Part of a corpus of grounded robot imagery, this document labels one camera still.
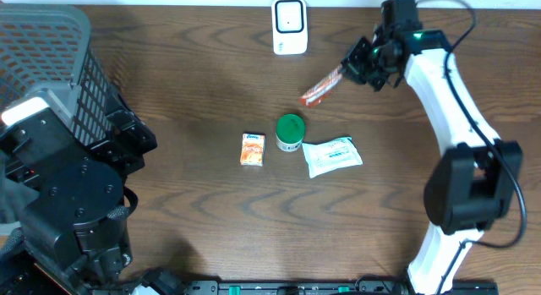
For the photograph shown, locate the small orange juice packet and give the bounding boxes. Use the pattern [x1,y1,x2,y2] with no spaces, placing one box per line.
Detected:
[239,134,265,167]

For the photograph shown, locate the white barcode scanner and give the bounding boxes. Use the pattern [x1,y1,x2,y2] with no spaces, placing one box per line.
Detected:
[271,0,308,55]

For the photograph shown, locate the green lid seasoning jar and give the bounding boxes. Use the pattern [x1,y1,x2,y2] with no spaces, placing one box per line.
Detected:
[276,113,306,152]

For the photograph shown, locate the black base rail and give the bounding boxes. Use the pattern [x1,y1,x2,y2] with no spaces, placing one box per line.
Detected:
[90,267,500,295]

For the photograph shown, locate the black right camera cable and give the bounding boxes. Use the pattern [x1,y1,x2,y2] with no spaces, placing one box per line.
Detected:
[416,0,528,295]

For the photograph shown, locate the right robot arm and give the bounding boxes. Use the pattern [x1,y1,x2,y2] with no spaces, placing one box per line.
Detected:
[339,0,527,294]

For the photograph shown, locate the mint green wet wipes pack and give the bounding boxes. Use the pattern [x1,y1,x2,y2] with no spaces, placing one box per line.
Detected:
[302,137,363,178]

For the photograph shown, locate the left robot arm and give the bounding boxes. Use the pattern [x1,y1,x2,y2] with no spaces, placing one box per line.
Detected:
[1,85,157,294]

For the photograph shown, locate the red chocolate bar wrapper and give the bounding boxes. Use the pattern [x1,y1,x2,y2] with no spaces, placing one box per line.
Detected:
[299,66,343,107]

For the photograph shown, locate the grey plastic mesh basket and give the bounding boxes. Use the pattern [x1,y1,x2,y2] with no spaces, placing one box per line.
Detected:
[1,4,115,148]

